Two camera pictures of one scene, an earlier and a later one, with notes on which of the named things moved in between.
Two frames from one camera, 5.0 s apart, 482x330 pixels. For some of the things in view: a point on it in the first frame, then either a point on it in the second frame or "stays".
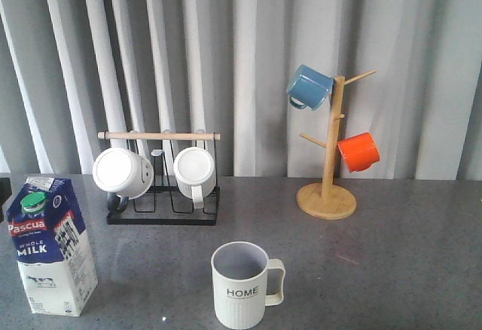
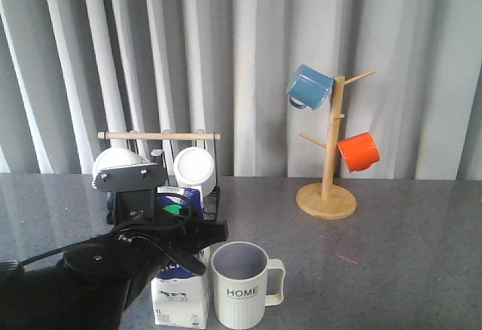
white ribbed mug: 195,172 stays
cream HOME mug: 245,282 stays
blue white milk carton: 50,242 to 180,295
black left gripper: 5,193 to 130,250
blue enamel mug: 309,87 stays
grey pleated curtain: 89,50 stays
